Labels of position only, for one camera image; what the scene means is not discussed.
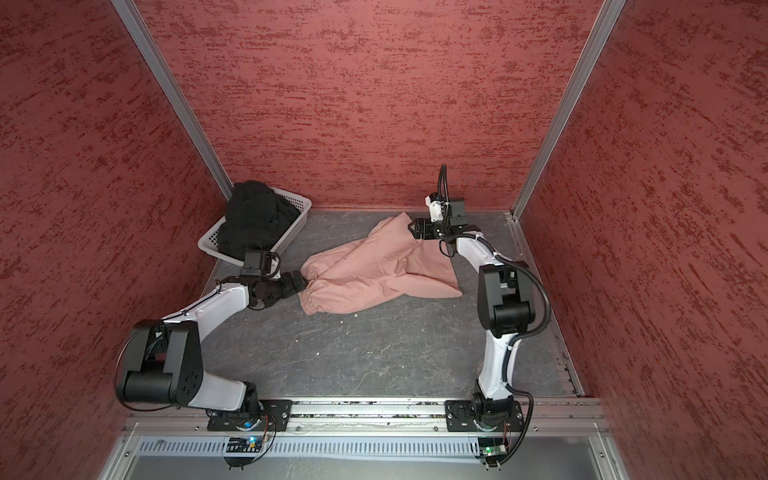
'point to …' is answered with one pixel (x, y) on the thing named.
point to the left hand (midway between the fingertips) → (296, 292)
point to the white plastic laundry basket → (209, 240)
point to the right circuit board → (492, 447)
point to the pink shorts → (388, 262)
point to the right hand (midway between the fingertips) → (418, 229)
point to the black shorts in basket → (256, 219)
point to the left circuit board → (252, 444)
